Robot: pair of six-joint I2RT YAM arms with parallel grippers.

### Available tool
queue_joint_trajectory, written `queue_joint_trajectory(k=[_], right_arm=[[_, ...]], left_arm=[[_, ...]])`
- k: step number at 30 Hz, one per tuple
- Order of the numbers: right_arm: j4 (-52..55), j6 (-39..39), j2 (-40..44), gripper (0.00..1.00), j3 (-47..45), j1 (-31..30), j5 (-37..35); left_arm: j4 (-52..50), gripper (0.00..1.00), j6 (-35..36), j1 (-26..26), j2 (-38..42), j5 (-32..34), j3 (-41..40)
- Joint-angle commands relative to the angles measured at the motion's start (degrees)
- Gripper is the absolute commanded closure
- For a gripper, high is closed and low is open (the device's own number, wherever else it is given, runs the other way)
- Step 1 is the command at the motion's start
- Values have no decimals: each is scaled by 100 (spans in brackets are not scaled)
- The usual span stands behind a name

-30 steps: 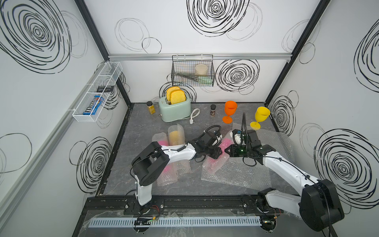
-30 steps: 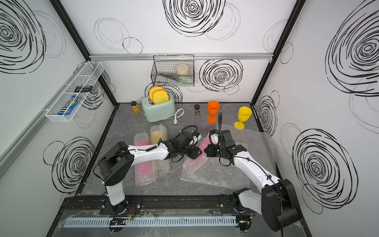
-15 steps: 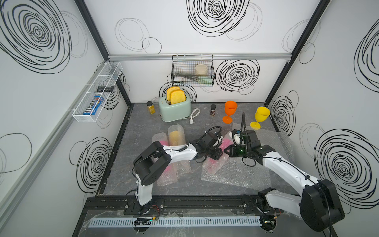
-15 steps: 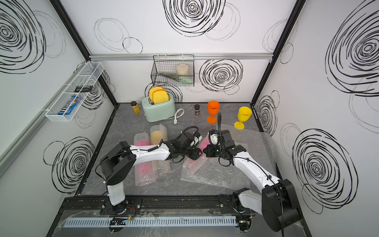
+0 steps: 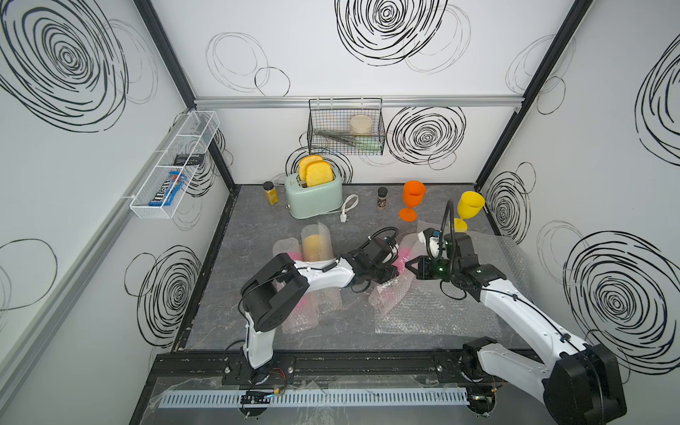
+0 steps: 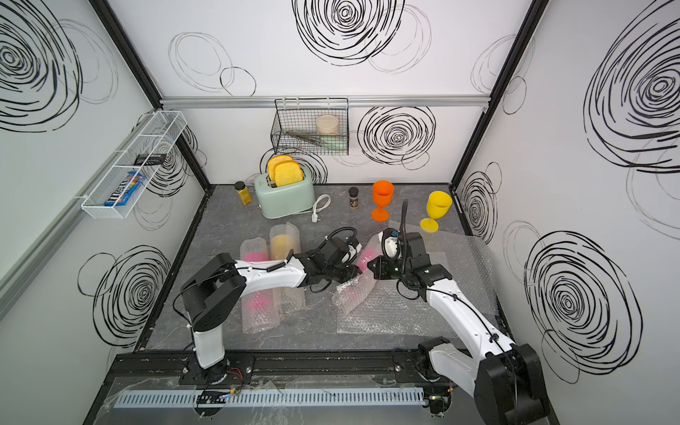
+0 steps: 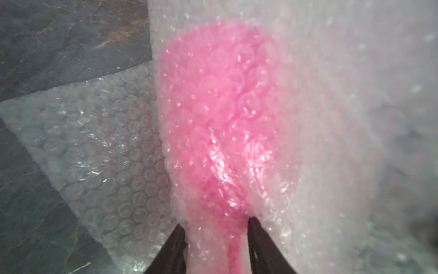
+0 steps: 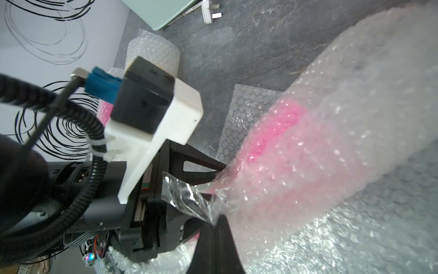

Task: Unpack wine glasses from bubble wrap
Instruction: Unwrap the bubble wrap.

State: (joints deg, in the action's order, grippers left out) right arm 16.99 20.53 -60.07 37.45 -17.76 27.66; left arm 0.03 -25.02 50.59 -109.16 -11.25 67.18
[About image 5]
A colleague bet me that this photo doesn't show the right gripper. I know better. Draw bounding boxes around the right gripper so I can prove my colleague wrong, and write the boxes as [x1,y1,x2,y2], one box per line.
[404,253,459,282]

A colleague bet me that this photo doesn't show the yellow wine glass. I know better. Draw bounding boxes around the yellow wine glass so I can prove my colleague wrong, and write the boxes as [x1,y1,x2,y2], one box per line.
[454,191,485,233]

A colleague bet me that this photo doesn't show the orange wine glass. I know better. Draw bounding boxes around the orange wine glass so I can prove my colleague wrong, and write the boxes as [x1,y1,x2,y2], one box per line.
[399,181,427,222]

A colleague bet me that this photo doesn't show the pink glass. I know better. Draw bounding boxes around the pink glass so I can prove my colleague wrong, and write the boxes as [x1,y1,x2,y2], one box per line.
[273,237,319,334]
[392,234,420,276]

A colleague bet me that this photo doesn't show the bubble wrap of orange glass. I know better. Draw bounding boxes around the bubble wrap of orange glass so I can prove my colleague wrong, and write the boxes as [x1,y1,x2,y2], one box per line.
[375,281,503,338]

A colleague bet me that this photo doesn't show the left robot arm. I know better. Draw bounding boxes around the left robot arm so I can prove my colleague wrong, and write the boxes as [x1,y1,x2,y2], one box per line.
[239,235,398,369]

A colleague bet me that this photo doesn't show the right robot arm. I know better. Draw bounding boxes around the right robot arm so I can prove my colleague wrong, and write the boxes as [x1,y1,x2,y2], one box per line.
[406,228,628,424]

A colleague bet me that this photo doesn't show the yellow-orange glass in wrap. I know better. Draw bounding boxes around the yellow-orange glass in wrap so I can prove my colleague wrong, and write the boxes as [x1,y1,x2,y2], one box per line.
[301,222,342,316]

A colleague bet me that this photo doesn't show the dark spice jar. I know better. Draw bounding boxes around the dark spice jar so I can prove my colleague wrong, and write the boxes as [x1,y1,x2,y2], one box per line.
[376,187,389,210]

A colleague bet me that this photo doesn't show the mint green toaster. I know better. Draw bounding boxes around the mint green toaster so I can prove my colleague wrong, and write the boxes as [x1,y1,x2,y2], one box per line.
[284,175,345,220]

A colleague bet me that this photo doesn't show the yellow sponge toast front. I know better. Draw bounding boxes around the yellow sponge toast front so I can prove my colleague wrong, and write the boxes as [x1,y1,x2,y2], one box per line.
[306,161,335,188]

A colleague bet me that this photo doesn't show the yellow sponge toast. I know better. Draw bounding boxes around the yellow sponge toast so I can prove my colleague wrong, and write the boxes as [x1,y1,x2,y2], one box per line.
[306,161,335,188]
[299,155,323,182]

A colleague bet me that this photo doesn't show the yellow sponge toast back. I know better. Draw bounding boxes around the yellow sponge toast back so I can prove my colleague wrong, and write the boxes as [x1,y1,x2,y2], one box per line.
[299,155,323,182]

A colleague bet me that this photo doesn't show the green item in basket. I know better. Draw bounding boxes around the green item in basket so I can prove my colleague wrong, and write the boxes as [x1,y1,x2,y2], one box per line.
[354,136,383,153]

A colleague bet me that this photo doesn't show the yellow spice jar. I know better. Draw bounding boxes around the yellow spice jar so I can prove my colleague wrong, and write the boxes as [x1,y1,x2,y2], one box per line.
[262,181,279,205]

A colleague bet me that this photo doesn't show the beige cup in basket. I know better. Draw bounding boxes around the beige cup in basket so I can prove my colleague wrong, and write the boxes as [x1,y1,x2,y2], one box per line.
[350,114,374,136]

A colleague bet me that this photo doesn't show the blue candy packet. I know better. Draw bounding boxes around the blue candy packet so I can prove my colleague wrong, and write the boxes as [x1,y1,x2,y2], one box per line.
[148,171,186,207]

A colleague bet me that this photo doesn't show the black small box on shelf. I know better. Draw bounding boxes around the black small box on shelf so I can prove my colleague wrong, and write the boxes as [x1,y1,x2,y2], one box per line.
[174,153,205,166]

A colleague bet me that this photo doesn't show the white toaster cable plug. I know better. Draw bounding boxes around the white toaster cable plug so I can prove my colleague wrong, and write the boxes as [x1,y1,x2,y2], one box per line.
[339,194,359,223]

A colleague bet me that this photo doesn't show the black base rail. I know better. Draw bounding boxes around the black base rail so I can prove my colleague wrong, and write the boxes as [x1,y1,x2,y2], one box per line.
[148,347,577,386]

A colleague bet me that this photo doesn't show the black wire wall basket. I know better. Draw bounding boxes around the black wire wall basket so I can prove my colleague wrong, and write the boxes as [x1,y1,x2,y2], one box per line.
[306,97,386,156]

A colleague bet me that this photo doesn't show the white wire wall shelf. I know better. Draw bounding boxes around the white wire wall shelf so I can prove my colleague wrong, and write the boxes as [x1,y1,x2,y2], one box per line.
[130,110,220,220]

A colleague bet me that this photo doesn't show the white slotted cable duct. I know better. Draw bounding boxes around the white slotted cable duct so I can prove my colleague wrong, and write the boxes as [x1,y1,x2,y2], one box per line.
[159,388,469,408]

